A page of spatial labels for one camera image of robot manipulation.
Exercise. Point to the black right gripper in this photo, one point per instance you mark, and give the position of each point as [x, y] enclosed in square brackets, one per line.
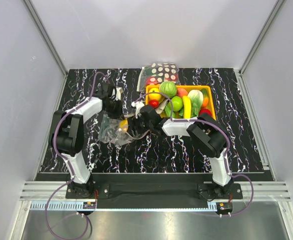
[133, 122]

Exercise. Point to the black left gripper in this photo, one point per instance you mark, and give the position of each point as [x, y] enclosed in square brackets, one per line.
[119, 114]

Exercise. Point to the clear zip top bag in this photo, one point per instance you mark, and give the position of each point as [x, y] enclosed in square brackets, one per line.
[115, 131]

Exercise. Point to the green fake apple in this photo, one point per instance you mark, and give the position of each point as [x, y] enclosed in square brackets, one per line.
[177, 103]

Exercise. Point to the green fake leaf vegetable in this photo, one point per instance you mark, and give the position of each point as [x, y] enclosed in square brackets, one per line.
[168, 88]

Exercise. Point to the yellow fake banana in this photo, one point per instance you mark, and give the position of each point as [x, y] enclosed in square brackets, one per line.
[187, 107]

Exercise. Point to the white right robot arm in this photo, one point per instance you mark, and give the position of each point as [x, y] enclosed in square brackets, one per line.
[204, 131]

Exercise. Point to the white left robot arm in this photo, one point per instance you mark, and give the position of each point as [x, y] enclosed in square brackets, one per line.
[66, 134]

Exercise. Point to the yellow fake pear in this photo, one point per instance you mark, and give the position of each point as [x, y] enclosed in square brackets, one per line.
[123, 126]

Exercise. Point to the grey fake fish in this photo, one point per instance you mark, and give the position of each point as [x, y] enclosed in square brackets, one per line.
[161, 107]

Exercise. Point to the yellow fake lemon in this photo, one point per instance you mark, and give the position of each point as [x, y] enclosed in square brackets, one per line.
[154, 94]

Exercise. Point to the polka dot zip bag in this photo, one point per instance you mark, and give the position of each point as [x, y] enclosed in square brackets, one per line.
[157, 73]

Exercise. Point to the fake peach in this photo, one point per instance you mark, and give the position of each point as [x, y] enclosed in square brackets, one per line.
[181, 92]

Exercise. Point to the green fake cabbage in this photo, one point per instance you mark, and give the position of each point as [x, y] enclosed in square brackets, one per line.
[196, 98]

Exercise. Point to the red fake tomato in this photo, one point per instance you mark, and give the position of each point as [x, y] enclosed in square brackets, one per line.
[205, 111]

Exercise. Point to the small fake carrot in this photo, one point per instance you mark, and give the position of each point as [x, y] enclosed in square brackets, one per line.
[205, 98]

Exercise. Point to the yellow plastic bin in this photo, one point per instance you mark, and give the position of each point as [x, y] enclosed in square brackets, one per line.
[210, 105]

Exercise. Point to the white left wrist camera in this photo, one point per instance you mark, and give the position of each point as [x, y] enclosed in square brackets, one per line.
[117, 94]

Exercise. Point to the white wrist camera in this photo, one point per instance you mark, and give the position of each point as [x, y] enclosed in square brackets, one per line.
[117, 94]
[137, 105]

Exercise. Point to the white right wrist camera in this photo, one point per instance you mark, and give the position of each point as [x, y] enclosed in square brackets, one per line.
[137, 105]

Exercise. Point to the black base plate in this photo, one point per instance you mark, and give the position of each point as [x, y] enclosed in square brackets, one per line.
[108, 185]

